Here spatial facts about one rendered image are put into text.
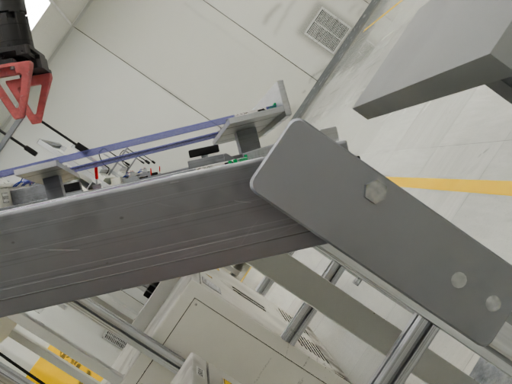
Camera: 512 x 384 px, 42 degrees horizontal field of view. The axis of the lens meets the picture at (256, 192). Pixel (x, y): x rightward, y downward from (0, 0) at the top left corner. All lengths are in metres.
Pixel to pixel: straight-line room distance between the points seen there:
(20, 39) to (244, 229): 0.67
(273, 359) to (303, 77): 6.96
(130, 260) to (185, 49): 8.24
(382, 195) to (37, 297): 0.21
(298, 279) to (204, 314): 0.63
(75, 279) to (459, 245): 0.23
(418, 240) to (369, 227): 0.03
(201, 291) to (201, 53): 6.88
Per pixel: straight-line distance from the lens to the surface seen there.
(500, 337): 0.43
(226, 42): 8.67
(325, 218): 0.38
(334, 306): 1.35
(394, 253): 0.39
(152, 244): 0.42
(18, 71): 0.98
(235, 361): 1.95
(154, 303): 2.25
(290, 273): 1.32
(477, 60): 0.79
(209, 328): 1.92
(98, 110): 8.61
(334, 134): 0.44
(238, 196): 0.41
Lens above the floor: 0.79
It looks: 6 degrees down
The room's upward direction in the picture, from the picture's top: 56 degrees counter-clockwise
